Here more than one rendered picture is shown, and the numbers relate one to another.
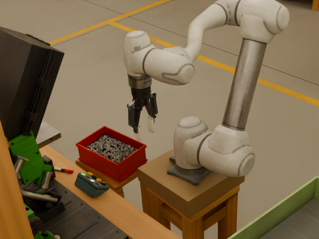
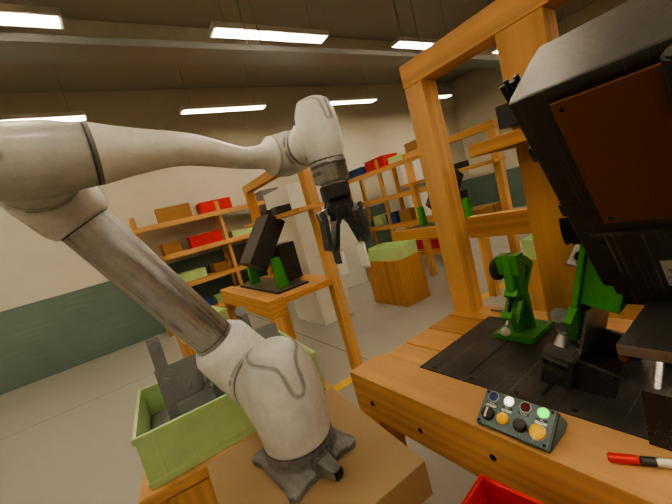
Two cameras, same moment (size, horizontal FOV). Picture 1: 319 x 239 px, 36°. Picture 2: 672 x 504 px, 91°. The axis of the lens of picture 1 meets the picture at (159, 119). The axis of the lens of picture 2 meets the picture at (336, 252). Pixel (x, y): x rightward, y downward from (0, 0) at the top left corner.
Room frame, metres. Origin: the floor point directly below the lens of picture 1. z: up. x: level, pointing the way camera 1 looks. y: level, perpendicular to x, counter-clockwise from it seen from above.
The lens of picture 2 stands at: (2.45, 0.15, 1.45)
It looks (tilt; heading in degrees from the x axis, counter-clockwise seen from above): 7 degrees down; 189
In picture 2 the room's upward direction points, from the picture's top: 15 degrees counter-clockwise
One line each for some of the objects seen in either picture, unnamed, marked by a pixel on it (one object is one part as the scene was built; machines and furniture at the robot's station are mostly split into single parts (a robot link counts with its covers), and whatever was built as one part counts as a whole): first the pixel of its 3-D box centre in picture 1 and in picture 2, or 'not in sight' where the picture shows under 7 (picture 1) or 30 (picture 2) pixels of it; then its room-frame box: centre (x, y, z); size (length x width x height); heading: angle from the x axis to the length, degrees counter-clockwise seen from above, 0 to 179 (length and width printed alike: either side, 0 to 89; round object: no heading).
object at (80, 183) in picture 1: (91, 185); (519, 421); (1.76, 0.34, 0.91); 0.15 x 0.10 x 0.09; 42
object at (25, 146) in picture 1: (23, 154); (604, 273); (1.69, 0.59, 1.17); 0.13 x 0.12 x 0.20; 42
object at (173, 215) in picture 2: not in sight; (228, 253); (-3.97, -2.99, 1.14); 3.01 x 0.54 x 2.28; 131
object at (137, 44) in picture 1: (140, 52); (315, 131); (1.60, 0.05, 1.65); 0.13 x 0.11 x 0.16; 45
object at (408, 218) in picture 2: not in sight; (393, 208); (-4.72, 0.49, 1.13); 2.48 x 0.54 x 2.27; 41
